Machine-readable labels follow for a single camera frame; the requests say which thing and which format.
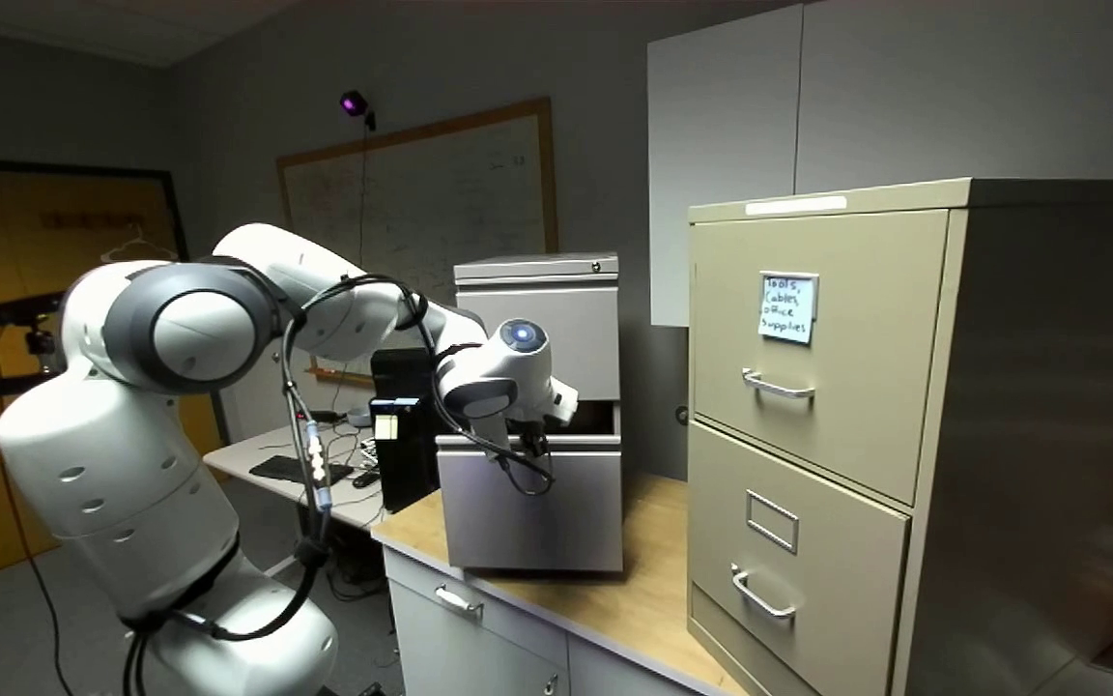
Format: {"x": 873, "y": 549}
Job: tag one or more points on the beige drawer with paper label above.
{"x": 839, "y": 361}

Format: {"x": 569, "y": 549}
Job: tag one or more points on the white wall cabinets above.
{"x": 906, "y": 127}

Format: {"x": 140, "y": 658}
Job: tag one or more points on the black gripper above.
{"x": 515, "y": 430}

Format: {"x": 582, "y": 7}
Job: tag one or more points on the white file cabinet higher drawer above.
{"x": 569, "y": 333}

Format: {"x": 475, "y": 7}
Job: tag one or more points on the gray desk drawer unit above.
{"x": 482, "y": 640}

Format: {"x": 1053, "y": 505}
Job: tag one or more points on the gray side desk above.
{"x": 308, "y": 470}

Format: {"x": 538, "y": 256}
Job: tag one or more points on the wood framed whiteboard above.
{"x": 426, "y": 196}

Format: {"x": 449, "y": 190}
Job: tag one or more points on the white handwritten paper label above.
{"x": 785, "y": 305}

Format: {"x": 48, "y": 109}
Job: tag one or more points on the wall camera with purple light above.
{"x": 355, "y": 105}

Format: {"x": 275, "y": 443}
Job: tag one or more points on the black box device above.
{"x": 405, "y": 430}

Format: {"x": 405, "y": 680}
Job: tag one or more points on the orange door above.
{"x": 3, "y": 386}

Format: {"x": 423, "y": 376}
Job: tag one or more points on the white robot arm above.
{"x": 172, "y": 425}

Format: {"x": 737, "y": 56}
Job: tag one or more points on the tall beige file cabinet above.
{"x": 945, "y": 437}

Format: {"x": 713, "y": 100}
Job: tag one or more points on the black camera on stand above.
{"x": 8, "y": 309}

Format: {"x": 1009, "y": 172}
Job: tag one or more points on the beige drawer with empty label frame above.
{"x": 803, "y": 564}

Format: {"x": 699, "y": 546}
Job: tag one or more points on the small white file cabinet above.
{"x": 542, "y": 410}

